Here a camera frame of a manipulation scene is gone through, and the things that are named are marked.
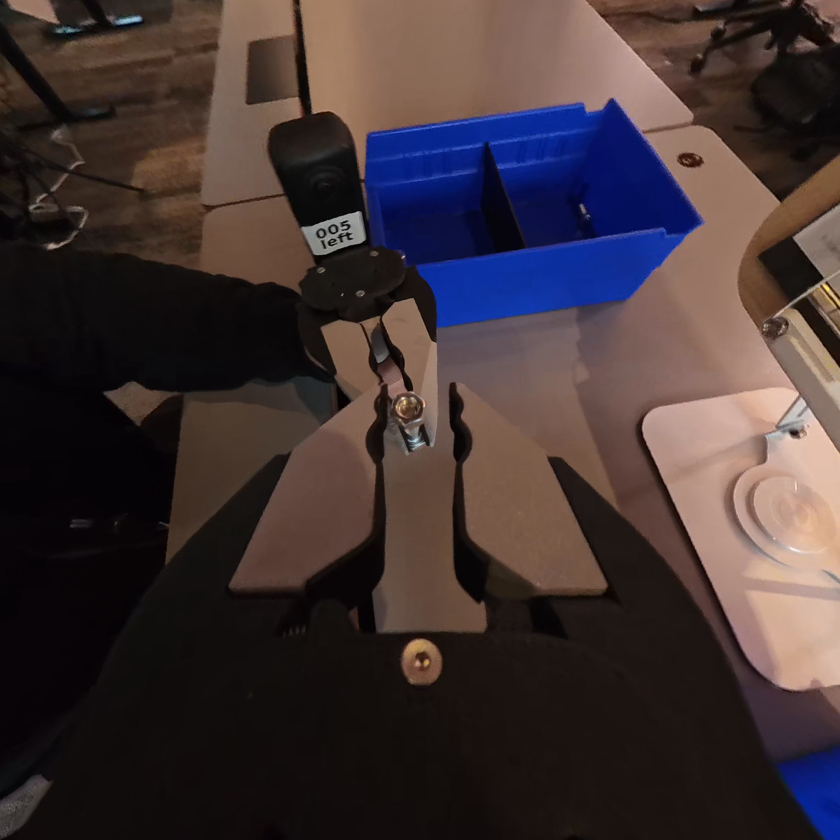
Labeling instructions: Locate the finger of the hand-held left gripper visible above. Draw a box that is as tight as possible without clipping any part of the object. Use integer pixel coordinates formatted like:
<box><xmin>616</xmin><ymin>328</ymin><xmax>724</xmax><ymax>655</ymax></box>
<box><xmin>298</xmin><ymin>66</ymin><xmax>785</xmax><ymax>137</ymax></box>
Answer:
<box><xmin>381</xmin><ymin>298</ymin><xmax>441</xmax><ymax>447</ymax></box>
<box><xmin>320</xmin><ymin>318</ymin><xmax>395</xmax><ymax>411</ymax></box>

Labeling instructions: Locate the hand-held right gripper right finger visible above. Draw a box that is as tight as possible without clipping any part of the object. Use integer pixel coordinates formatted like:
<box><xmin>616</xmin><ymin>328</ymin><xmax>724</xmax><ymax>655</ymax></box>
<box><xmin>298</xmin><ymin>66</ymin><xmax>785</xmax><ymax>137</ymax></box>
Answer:
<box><xmin>448</xmin><ymin>382</ymin><xmax>608</xmax><ymax>605</ymax></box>

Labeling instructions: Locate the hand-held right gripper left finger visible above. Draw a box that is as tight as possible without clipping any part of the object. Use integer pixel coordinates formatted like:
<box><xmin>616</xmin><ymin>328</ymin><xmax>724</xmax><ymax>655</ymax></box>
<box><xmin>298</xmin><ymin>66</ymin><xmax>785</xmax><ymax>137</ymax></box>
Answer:
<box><xmin>228</xmin><ymin>382</ymin><xmax>389</xmax><ymax>613</ymax></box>

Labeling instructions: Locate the blue plastic bin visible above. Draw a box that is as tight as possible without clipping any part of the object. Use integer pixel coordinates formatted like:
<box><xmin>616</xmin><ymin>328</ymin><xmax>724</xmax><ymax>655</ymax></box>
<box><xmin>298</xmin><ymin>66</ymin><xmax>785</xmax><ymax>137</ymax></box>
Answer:
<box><xmin>774</xmin><ymin>748</ymin><xmax>840</xmax><ymax>840</ymax></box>
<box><xmin>364</xmin><ymin>98</ymin><xmax>704</xmax><ymax>329</ymax></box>

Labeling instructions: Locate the person's left forearm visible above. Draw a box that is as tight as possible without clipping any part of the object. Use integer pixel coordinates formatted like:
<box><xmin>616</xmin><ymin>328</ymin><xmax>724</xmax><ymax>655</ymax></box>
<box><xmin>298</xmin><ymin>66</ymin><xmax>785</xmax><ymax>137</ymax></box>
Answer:
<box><xmin>0</xmin><ymin>239</ymin><xmax>332</xmax><ymax>395</ymax></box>

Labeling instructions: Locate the black bin divider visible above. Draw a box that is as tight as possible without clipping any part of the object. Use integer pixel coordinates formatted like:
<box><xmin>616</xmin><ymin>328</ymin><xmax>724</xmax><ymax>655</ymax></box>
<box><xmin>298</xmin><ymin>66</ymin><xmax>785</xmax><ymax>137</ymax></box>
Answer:
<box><xmin>481</xmin><ymin>141</ymin><xmax>527</xmax><ymax>253</ymax></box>

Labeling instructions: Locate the white wooden document stand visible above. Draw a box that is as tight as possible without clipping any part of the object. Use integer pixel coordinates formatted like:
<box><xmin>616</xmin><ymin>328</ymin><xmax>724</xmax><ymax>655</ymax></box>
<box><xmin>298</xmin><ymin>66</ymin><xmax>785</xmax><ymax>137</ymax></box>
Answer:
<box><xmin>642</xmin><ymin>157</ymin><xmax>840</xmax><ymax>691</ymax></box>

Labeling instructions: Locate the person's black clothing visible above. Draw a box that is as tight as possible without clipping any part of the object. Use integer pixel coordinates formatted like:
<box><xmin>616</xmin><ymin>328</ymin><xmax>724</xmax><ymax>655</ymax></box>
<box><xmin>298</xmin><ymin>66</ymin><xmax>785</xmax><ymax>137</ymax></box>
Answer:
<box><xmin>0</xmin><ymin>377</ymin><xmax>181</xmax><ymax>798</ymax></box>

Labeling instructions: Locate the black desk leg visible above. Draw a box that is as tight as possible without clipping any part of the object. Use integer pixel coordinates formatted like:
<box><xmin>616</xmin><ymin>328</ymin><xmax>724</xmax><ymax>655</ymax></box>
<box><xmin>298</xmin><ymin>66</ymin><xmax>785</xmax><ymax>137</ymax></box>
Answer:
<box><xmin>0</xmin><ymin>13</ymin><xmax>118</xmax><ymax>124</ymax></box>

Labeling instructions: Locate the printed instruction sheet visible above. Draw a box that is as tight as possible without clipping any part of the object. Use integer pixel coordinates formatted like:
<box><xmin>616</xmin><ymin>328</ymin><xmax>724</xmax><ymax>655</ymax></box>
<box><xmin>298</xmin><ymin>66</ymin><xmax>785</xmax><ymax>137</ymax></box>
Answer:
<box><xmin>794</xmin><ymin>203</ymin><xmax>840</xmax><ymax>277</ymax></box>

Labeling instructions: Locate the black bag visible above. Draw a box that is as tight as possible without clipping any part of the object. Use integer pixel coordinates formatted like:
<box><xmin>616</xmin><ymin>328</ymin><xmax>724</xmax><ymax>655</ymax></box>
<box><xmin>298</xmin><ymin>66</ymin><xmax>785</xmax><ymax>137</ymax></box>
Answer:
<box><xmin>750</xmin><ymin>46</ymin><xmax>840</xmax><ymax>161</ymax></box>

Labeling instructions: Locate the black office chair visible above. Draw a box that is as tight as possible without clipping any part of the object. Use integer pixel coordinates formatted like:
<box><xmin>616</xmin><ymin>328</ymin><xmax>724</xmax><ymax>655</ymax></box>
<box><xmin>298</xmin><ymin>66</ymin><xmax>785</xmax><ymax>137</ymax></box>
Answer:
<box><xmin>689</xmin><ymin>0</ymin><xmax>840</xmax><ymax>74</ymax></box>

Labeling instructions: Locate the white cable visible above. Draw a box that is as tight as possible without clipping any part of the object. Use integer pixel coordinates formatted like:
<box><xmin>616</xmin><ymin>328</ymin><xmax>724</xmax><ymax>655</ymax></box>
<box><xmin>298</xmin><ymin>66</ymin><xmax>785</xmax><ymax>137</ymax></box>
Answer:
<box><xmin>26</xmin><ymin>125</ymin><xmax>89</xmax><ymax>252</ymax></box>

